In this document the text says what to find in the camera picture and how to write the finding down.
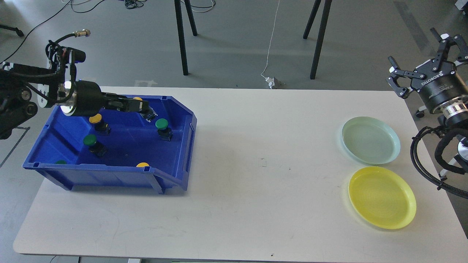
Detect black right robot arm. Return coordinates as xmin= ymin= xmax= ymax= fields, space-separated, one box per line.
xmin=386 ymin=28 xmax=468 ymax=198

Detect light green plate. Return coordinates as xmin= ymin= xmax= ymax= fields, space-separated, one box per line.
xmin=340 ymin=116 xmax=401 ymax=166

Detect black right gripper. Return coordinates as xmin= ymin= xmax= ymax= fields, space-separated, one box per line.
xmin=386 ymin=28 xmax=468 ymax=117

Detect green button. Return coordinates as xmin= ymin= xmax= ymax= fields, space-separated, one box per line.
xmin=155 ymin=118 xmax=173 ymax=141
xmin=82 ymin=134 xmax=107 ymax=157

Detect white cable with plug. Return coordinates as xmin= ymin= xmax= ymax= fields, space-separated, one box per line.
xmin=260 ymin=0 xmax=281 ymax=89

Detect yellow plate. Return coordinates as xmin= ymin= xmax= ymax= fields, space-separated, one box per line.
xmin=348 ymin=166 xmax=417 ymax=230

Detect black tripod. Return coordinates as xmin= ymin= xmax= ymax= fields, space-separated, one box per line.
xmin=174 ymin=0 xmax=198 ymax=76
xmin=303 ymin=0 xmax=333 ymax=80

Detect blue plastic bin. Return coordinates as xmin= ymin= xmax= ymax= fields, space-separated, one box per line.
xmin=22 ymin=96 xmax=197 ymax=194

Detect black tripod right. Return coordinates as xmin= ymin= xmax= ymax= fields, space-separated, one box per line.
xmin=303 ymin=0 xmax=333 ymax=80

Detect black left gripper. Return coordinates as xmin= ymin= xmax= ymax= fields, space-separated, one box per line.
xmin=60 ymin=80 xmax=142 ymax=117

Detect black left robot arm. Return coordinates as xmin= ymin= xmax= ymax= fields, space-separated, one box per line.
xmin=0 ymin=30 xmax=156 ymax=140

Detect black floor cable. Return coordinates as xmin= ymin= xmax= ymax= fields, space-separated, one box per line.
xmin=0 ymin=0 xmax=110 ymax=64

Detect black tripod left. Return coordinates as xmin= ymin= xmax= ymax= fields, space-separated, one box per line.
xmin=174 ymin=0 xmax=198 ymax=76

